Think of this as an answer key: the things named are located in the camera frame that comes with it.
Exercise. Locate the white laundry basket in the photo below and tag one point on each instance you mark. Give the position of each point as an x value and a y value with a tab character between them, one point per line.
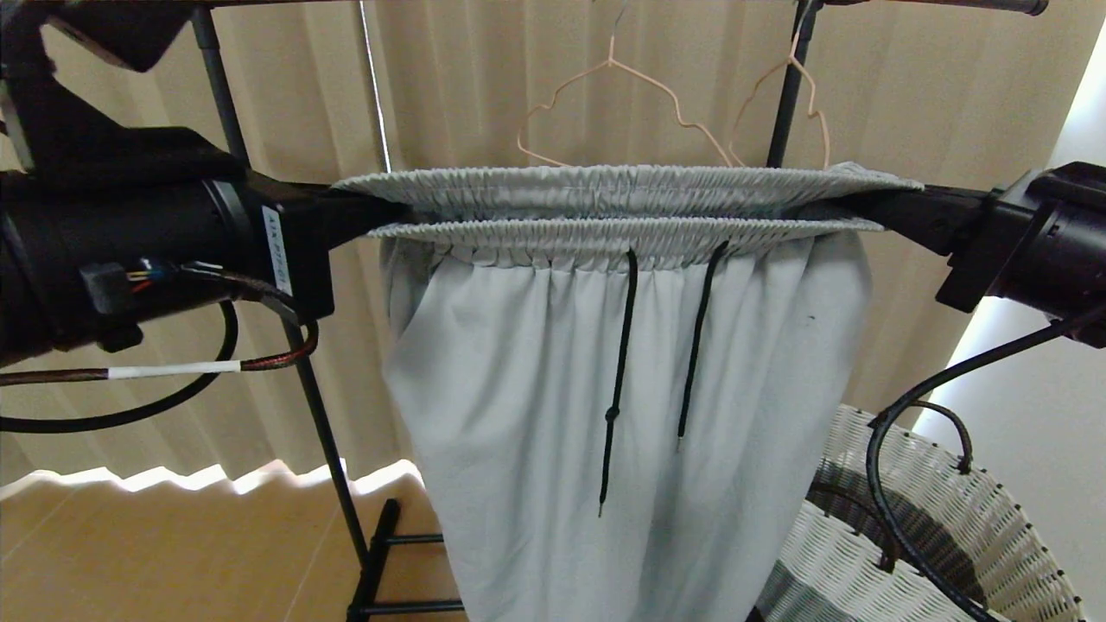
994	518

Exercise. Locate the pink clothes hanger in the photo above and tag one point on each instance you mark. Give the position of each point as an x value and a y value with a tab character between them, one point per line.
791	53
611	53

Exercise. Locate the black clothes rack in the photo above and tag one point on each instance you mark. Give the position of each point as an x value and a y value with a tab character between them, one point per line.
791	86

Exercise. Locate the pale grey shorts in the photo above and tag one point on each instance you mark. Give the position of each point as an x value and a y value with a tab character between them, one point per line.
562	389

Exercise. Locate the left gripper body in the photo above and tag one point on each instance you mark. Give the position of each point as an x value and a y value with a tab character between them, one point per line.
155	233

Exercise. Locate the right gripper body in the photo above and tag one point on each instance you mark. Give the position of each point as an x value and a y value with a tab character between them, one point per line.
1037	250

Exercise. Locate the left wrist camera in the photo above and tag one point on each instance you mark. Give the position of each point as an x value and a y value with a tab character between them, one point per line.
130	30

